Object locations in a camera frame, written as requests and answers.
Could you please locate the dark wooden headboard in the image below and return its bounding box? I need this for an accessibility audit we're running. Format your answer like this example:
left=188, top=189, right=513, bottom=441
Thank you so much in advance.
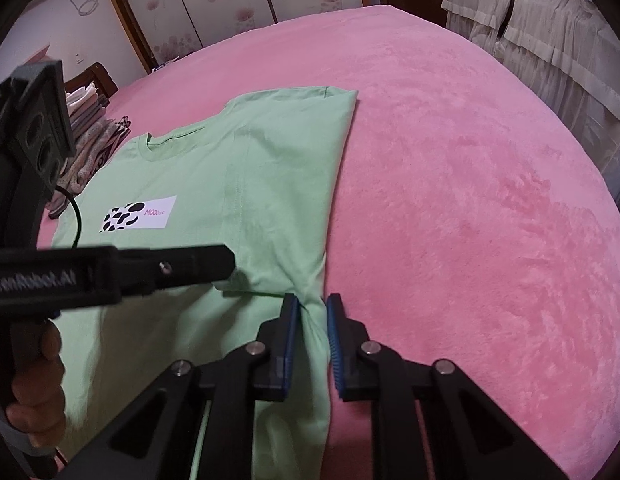
left=64, top=62, right=119, bottom=99

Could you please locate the beige cloth-covered furniture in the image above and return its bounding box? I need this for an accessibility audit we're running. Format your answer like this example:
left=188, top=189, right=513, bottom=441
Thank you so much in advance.
left=441, top=0, right=620, bottom=206

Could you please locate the stack of folded clothes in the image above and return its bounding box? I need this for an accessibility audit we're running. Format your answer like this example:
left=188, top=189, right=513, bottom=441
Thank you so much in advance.
left=46, top=82, right=131, bottom=219

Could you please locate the pink plush bed blanket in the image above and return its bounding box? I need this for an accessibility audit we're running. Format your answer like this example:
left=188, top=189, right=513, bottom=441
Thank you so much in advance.
left=108, top=6, right=620, bottom=479

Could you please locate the person's left hand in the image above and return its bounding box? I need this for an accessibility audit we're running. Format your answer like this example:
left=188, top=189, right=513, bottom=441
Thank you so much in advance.
left=6, top=321, right=66, bottom=448

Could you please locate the light green t-shirt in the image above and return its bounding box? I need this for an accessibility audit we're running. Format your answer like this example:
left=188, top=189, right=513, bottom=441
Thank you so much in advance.
left=53, top=87, right=357, bottom=479

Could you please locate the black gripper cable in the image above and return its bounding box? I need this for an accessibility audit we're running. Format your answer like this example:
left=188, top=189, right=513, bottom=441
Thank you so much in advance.
left=53, top=184, right=84, bottom=250

